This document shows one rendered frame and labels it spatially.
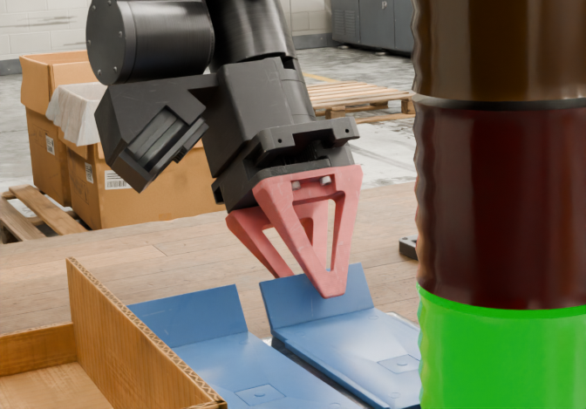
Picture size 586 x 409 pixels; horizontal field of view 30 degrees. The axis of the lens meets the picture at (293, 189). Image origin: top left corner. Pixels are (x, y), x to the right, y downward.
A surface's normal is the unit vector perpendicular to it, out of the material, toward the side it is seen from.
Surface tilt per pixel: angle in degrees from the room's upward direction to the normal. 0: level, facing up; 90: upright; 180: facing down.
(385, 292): 0
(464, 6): 104
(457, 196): 76
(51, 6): 90
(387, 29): 90
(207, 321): 60
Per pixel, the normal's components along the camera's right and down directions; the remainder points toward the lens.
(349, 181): 0.44, 0.03
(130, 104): 0.36, -0.33
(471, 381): -0.59, 0.44
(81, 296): -0.90, 0.14
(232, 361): -0.05, -0.97
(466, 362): -0.61, -0.04
